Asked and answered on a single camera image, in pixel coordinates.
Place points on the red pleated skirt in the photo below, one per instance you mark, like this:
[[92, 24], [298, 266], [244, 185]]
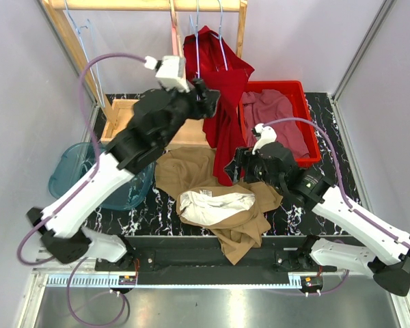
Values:
[[223, 132]]

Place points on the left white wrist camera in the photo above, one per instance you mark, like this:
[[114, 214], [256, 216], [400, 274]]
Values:
[[170, 72]]

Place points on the red plastic bin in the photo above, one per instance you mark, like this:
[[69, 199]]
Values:
[[294, 92]]

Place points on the wooden clothes rack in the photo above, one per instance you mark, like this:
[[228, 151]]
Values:
[[119, 111]]

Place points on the tan garment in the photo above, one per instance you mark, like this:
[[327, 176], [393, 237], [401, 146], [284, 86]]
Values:
[[235, 214]]

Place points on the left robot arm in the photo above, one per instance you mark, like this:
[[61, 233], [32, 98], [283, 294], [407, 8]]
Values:
[[157, 116]]

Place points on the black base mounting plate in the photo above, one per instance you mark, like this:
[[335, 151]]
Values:
[[198, 262]]

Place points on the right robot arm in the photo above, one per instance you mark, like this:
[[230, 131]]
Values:
[[385, 251]]

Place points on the mauve cloth in bin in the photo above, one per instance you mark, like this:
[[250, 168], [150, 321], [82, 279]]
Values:
[[267, 106]]

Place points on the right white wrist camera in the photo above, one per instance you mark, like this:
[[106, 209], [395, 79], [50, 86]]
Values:
[[264, 135]]

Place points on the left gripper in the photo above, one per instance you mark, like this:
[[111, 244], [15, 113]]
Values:
[[204, 107]]

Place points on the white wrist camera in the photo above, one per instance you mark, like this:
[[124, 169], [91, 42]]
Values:
[[264, 135], [170, 72]]

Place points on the blue wire hanger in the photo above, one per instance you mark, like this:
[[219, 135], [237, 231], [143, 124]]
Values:
[[94, 70], [220, 37], [195, 31]]

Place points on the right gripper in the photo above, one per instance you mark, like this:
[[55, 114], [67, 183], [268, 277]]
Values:
[[244, 157]]

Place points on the teal plastic basket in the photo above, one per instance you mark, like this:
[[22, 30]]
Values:
[[76, 161]]

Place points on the pink wooden hanger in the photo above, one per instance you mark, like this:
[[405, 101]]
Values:
[[177, 47]]

